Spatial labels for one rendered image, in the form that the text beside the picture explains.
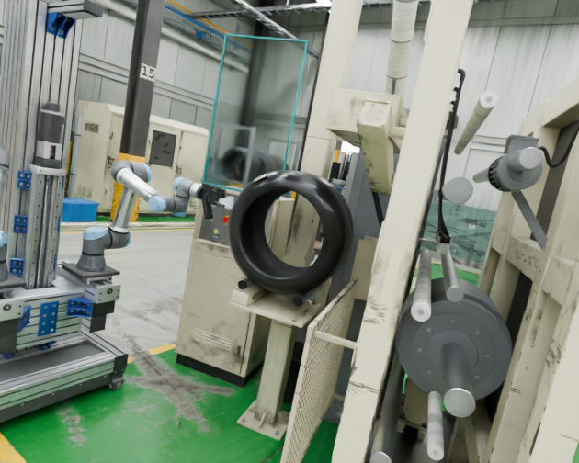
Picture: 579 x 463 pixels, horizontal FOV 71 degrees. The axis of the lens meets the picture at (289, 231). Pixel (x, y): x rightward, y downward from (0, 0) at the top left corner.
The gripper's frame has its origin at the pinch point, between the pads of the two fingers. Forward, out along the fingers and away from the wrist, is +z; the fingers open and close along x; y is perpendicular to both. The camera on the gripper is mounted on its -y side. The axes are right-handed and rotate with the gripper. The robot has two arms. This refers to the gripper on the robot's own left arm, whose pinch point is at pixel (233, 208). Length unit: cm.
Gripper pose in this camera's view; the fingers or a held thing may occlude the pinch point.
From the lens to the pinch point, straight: 205.2
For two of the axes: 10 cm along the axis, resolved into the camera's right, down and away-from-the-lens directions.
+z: 9.0, 3.4, -2.8
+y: 3.0, -9.4, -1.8
